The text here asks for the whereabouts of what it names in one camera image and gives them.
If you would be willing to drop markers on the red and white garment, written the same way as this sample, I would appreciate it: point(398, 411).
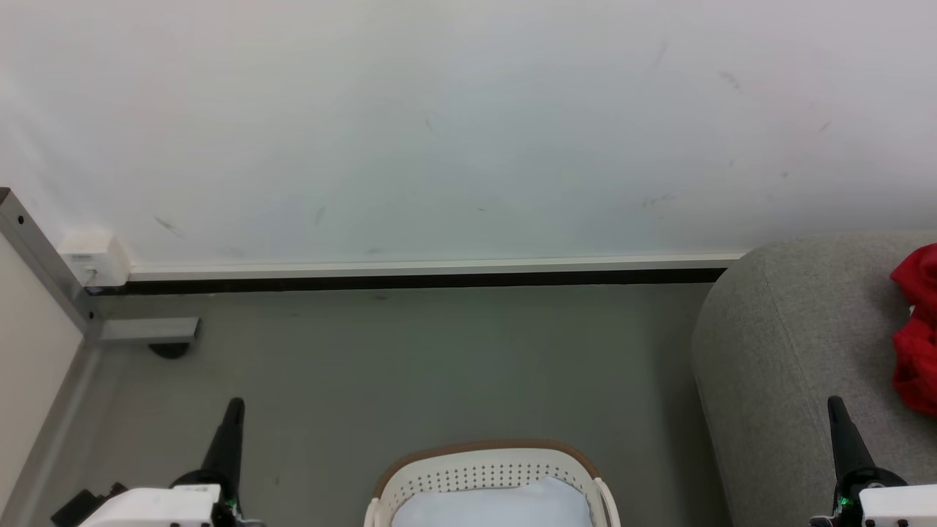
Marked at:
point(919, 351)

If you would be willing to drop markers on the white baseboard strip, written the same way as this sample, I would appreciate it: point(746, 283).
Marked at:
point(439, 266)

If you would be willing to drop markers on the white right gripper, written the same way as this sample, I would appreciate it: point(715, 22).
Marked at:
point(900, 506)

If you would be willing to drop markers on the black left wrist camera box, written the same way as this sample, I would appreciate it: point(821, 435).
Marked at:
point(84, 503)

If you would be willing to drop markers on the white wall socket box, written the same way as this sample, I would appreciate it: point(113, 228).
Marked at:
point(95, 256)

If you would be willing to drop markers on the white perforated laundry basket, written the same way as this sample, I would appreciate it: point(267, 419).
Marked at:
point(483, 465)

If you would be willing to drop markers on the pale blue clothing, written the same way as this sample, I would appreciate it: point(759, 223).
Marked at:
point(498, 506)

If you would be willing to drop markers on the black partition foot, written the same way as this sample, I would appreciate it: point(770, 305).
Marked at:
point(170, 350)

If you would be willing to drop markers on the grey fabric sofa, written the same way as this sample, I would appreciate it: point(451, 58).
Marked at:
point(790, 366)

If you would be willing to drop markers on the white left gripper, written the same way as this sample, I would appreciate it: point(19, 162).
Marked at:
point(161, 506)

